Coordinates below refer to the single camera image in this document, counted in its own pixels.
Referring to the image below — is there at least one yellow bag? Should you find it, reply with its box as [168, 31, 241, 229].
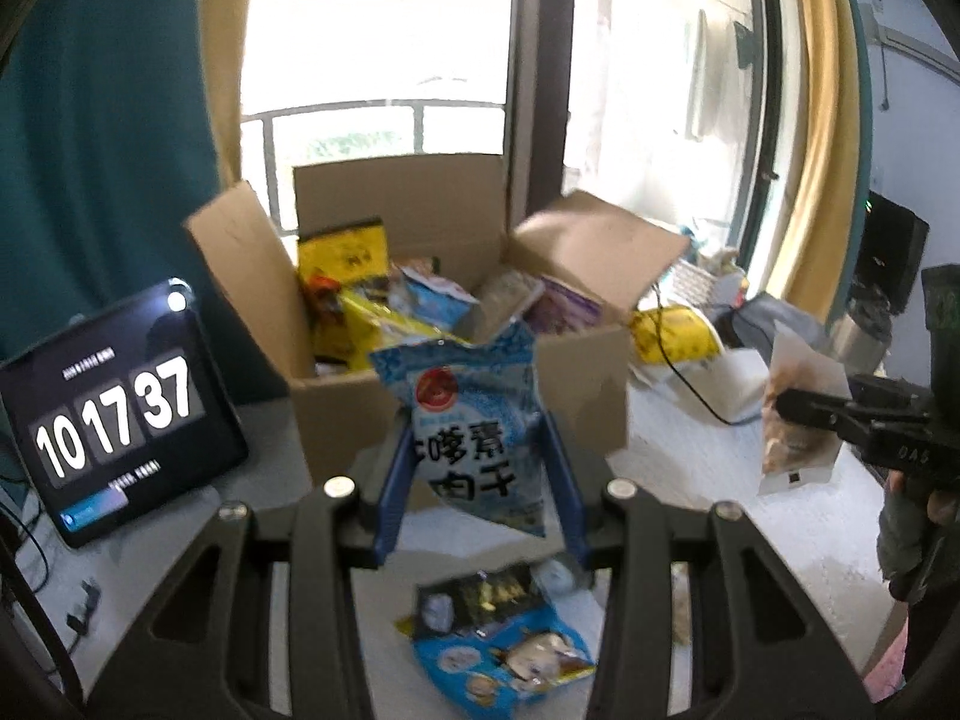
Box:
[630, 304, 725, 365]

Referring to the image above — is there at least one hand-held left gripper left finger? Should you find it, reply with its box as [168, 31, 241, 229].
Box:
[86, 420, 417, 720]

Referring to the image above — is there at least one cardboard box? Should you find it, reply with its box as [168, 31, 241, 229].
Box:
[184, 154, 691, 492]

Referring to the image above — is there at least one black blue snack packet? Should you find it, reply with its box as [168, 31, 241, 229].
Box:
[416, 562, 552, 635]

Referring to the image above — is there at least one purple snack packet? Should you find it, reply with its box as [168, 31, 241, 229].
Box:
[525, 277, 605, 335]

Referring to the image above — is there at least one black plug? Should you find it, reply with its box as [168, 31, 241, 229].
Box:
[66, 577, 102, 635]

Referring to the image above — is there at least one orange snack packet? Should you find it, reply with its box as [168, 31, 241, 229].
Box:
[304, 274, 346, 316]

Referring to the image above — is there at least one light blue snack packet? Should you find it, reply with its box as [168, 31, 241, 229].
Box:
[401, 262, 481, 331]

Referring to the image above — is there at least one black cable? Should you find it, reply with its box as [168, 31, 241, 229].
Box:
[649, 281, 766, 427]

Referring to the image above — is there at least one white brown snack packet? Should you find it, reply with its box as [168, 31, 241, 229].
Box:
[757, 322, 852, 496]

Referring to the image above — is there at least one yellow black snack packet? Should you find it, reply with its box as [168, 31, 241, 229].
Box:
[296, 217, 391, 361]

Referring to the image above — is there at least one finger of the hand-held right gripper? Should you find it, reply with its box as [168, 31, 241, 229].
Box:
[775, 386, 875, 440]

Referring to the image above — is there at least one tablet with clock display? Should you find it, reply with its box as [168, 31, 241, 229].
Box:
[0, 277, 250, 550]

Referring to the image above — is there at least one yellow curtain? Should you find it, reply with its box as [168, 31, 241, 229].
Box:
[196, 0, 260, 188]
[780, 0, 875, 308]

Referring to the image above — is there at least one white plastic basket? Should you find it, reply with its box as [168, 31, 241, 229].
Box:
[664, 259, 743, 308]

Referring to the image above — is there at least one white flat box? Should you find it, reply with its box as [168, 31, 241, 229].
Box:
[645, 349, 773, 425]

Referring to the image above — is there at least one teal curtain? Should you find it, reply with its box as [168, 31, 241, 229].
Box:
[0, 0, 226, 361]

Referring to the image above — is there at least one black balcony railing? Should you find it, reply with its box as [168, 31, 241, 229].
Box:
[240, 99, 511, 237]

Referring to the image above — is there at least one grey cloth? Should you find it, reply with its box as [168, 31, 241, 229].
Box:
[720, 291, 826, 361]

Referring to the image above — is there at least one pink cloth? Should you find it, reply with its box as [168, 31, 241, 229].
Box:
[862, 630, 912, 702]

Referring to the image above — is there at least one blue white snack packet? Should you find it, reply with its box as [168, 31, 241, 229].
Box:
[367, 319, 548, 539]

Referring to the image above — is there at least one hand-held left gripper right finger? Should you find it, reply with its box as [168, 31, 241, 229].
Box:
[544, 411, 878, 720]

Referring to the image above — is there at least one black door frame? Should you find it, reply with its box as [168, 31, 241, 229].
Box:
[504, 0, 578, 241]

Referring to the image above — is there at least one metal cup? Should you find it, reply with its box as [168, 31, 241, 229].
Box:
[829, 307, 893, 376]

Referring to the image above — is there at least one white wall air conditioner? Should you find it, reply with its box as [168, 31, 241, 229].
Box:
[874, 15, 960, 80]

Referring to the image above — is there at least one person's right hand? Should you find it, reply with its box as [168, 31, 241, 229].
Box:
[926, 491, 960, 533]

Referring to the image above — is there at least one black speaker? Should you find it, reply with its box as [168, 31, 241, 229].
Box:
[855, 191, 931, 316]

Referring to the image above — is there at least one beige snack packet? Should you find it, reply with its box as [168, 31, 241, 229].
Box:
[472, 270, 545, 346]

